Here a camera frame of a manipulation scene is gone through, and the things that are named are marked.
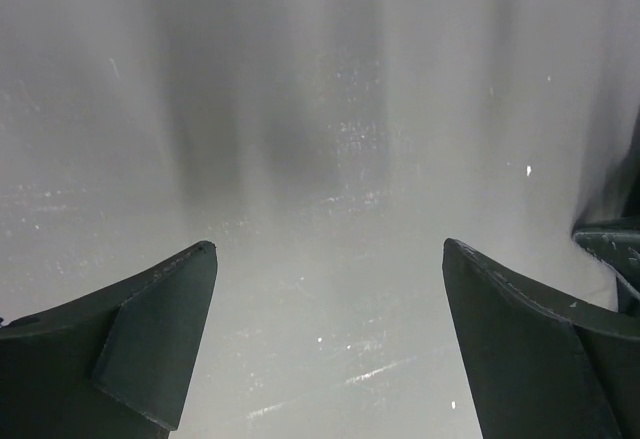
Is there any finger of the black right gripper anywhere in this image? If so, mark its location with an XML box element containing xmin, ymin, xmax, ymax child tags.
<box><xmin>572</xmin><ymin>228</ymin><xmax>639</xmax><ymax>314</ymax></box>

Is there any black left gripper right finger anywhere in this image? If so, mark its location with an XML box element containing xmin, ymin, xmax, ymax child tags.
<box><xmin>442</xmin><ymin>238</ymin><xmax>639</xmax><ymax>439</ymax></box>

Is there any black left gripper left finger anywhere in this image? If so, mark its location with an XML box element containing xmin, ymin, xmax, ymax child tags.
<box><xmin>1</xmin><ymin>241</ymin><xmax>217</xmax><ymax>438</ymax></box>

